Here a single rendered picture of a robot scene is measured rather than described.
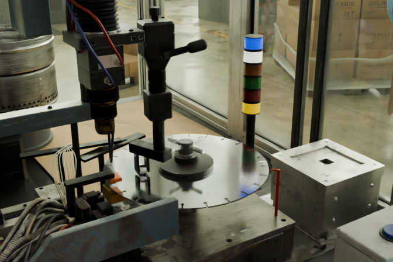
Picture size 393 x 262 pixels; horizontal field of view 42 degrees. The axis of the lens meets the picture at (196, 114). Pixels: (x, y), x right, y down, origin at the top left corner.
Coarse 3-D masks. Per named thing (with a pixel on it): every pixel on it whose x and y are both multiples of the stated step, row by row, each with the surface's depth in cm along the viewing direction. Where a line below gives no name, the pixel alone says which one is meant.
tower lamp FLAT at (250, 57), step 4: (244, 52) 120; (248, 52) 119; (252, 52) 119; (256, 52) 119; (260, 52) 119; (244, 56) 121; (248, 56) 120; (252, 56) 119; (256, 56) 119; (260, 56) 120; (244, 60) 121; (248, 60) 120; (252, 60) 120; (256, 60) 120; (260, 60) 120
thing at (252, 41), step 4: (244, 36) 119; (248, 36) 119; (252, 36) 119; (256, 36) 119; (260, 36) 119; (244, 40) 120; (248, 40) 118; (252, 40) 118; (256, 40) 118; (260, 40) 118; (244, 44) 120; (248, 44) 119; (252, 44) 118; (256, 44) 118; (260, 44) 119; (244, 48) 120; (248, 48) 119; (252, 48) 119; (256, 48) 119; (260, 48) 119
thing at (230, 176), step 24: (168, 144) 112; (216, 144) 112; (240, 144) 112; (120, 168) 101; (216, 168) 101; (240, 168) 101; (264, 168) 101; (120, 192) 92; (144, 192) 92; (168, 192) 92; (192, 192) 92; (216, 192) 92; (240, 192) 92
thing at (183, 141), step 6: (168, 138) 103; (198, 138) 103; (180, 144) 100; (186, 144) 99; (192, 144) 100; (174, 150) 98; (180, 150) 100; (186, 150) 100; (192, 150) 101; (198, 150) 98; (204, 150) 98; (186, 156) 100
